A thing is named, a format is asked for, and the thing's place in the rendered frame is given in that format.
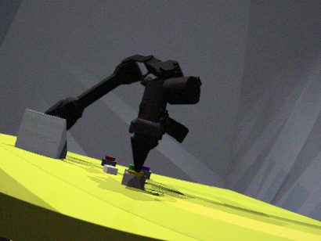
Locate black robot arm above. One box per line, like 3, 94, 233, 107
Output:
45, 54, 202, 143

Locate green button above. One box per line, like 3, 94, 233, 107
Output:
124, 164, 135, 172

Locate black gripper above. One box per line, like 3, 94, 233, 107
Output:
128, 99, 166, 173

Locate red button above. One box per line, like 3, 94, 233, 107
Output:
100, 156, 117, 167

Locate purple button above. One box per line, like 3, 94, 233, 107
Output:
140, 166, 151, 179

